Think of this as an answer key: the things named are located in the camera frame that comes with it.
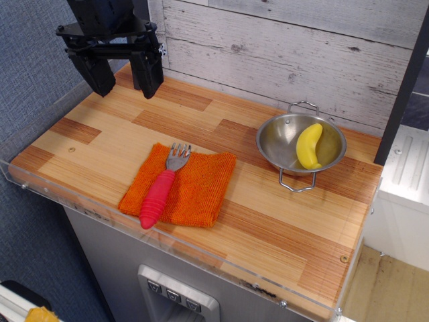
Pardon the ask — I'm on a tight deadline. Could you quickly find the fork with red handle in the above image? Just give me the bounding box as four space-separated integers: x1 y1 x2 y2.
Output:
139 143 192 229

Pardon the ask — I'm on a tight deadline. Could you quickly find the grey toy fridge cabinet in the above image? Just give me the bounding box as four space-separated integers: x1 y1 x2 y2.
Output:
66 208 306 321

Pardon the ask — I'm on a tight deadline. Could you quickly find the dark vertical post right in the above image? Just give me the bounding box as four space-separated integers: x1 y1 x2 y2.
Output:
373 9 428 166

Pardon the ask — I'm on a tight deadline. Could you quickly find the yellow toy banana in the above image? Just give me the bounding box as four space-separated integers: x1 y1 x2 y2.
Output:
296 123 323 170

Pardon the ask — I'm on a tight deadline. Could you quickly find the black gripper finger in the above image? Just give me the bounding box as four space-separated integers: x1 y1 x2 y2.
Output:
69 53 115 97
129 51 164 99

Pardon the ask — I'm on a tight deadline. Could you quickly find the clear acrylic table guard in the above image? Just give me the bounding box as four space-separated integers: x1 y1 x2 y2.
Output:
1 72 381 321

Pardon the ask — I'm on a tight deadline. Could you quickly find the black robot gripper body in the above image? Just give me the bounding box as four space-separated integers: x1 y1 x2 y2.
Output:
56 1 158 58

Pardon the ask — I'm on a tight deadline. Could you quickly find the white toy sink unit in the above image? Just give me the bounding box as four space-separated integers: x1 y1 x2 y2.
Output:
363 125 428 270

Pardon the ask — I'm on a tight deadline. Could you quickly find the orange folded towel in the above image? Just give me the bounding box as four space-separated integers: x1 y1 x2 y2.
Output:
118 143 237 227

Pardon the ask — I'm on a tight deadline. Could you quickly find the silver dispenser button panel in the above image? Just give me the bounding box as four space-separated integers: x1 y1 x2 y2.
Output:
137 264 221 321

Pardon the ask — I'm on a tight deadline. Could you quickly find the steel bowl with wire handles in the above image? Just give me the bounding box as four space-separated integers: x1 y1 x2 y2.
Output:
256 101 347 193

